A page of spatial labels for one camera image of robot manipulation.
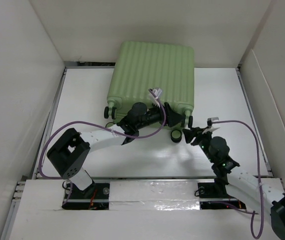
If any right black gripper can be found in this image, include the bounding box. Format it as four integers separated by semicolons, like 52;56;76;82
182;126;215;163

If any green suitcase with blue lining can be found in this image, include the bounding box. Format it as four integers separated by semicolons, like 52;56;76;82
103;40;195;143

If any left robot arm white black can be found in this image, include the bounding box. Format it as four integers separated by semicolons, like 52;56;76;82
46;102;186;199

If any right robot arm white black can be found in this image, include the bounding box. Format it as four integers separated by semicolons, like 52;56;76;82
183;127;285;240

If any silver tape strip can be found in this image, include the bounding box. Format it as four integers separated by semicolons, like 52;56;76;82
108;180;200;211

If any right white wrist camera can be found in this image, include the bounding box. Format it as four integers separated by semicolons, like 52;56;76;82
202;117;221;135

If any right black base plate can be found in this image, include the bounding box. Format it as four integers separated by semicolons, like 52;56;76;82
194;182;247;211

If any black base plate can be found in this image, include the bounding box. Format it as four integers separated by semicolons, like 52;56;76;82
194;182;247;211
61;180;110;211

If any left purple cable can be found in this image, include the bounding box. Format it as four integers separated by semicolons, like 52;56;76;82
37;89;169;208

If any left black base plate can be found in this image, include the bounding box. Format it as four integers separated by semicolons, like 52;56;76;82
61;180;110;211

